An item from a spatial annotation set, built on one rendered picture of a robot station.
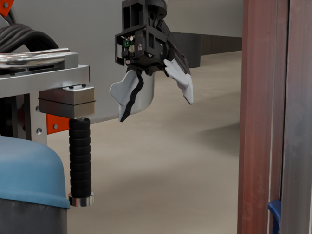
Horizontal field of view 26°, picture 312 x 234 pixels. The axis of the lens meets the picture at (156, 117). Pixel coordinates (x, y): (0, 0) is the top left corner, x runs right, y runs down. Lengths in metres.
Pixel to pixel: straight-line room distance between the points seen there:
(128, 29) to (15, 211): 0.84
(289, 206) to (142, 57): 0.79
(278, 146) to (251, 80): 0.05
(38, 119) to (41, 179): 0.99
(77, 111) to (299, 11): 0.78
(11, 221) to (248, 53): 0.20
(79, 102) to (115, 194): 2.42
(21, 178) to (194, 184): 3.34
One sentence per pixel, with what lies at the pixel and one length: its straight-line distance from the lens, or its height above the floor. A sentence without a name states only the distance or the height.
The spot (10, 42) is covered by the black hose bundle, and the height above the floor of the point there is 1.02.
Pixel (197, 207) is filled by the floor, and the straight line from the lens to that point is 3.33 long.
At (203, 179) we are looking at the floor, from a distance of 3.75.
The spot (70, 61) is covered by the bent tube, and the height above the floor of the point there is 0.99.
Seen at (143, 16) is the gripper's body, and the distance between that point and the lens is 1.18.
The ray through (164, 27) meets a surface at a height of 1.04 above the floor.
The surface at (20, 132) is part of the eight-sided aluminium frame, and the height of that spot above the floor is 0.82.
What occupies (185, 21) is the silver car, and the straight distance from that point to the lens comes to 3.74.
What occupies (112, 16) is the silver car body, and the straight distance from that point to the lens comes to 1.78.
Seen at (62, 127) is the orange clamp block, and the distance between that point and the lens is 1.39.
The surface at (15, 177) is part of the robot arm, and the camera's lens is 0.35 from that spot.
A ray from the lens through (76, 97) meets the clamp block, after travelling 1.10.
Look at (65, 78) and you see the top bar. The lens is 1.12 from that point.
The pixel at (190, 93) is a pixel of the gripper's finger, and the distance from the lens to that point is 1.13.
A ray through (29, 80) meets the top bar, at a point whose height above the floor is 0.97.
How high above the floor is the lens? 1.14
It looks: 12 degrees down
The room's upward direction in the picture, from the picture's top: straight up
